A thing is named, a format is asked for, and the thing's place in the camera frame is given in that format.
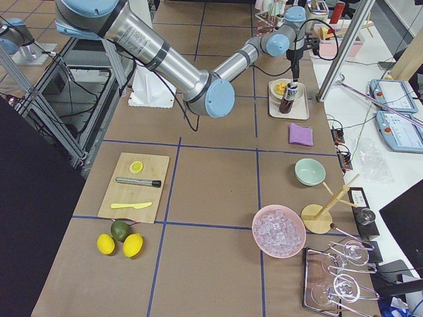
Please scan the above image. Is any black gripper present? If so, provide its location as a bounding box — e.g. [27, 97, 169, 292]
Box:
[286, 49, 303, 84]

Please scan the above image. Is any tea bottle white cap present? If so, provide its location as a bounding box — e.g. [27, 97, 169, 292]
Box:
[279, 82, 298, 114]

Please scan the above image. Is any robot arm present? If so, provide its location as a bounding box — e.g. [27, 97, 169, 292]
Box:
[56, 1, 305, 118]
[1, 18, 44, 64]

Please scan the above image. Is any beige serving tray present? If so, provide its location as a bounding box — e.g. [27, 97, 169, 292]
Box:
[268, 79, 309, 120]

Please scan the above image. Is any metal glass tray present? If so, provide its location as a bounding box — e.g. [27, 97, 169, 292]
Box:
[302, 247, 342, 316]

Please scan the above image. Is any white round plate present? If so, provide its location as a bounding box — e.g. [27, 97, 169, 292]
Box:
[269, 79, 306, 104]

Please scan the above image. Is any glazed donut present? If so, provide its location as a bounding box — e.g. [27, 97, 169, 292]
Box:
[274, 82, 288, 96]

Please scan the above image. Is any pink storage bin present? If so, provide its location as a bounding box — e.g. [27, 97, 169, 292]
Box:
[312, 24, 364, 58]

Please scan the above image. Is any silver toaster appliance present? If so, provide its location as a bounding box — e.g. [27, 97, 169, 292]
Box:
[305, 0, 329, 34]

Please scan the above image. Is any purple folded cloth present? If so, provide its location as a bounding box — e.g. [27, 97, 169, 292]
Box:
[289, 123, 314, 147]

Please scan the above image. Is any teach pendant tablet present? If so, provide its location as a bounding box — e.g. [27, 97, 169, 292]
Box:
[369, 79, 418, 114]
[375, 111, 422, 154]

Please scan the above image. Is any mint green bowl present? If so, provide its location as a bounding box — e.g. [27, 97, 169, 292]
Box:
[294, 158, 327, 186]

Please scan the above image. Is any wooden mug tree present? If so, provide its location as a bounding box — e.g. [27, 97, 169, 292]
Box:
[301, 174, 360, 234]

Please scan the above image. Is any pink bowl with ice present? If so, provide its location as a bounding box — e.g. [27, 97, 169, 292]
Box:
[252, 205, 306, 259]

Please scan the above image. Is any metal jigger cup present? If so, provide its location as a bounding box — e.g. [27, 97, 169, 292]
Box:
[356, 208, 375, 226]

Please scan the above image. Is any metal muddler black tip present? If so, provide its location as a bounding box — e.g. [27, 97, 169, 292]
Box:
[115, 177, 162, 188]

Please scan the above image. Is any lemon slice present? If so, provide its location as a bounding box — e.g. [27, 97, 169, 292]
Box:
[129, 160, 144, 174]

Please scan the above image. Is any wine glass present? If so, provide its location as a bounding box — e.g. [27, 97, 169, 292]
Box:
[322, 240, 377, 275]
[311, 273, 380, 308]

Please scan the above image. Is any wooden cutting board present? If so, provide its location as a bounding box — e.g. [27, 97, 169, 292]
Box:
[98, 153, 169, 223]

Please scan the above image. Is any yellow plastic knife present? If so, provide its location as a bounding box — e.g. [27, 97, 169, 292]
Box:
[110, 201, 153, 209]

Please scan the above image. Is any green lime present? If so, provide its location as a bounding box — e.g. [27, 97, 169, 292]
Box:
[110, 220, 132, 242]

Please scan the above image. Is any yellow lemon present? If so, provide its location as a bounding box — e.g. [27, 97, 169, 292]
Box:
[96, 233, 116, 255]
[123, 233, 143, 258]

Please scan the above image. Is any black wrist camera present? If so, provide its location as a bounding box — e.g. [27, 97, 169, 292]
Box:
[304, 35, 320, 57]

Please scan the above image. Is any copper wire bottle rack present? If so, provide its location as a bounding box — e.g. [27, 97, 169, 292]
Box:
[255, 14, 280, 36]

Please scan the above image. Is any aluminium frame post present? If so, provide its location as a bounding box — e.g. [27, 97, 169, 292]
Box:
[317, 0, 375, 102]

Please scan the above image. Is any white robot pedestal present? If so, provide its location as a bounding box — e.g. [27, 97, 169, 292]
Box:
[128, 0, 179, 110]

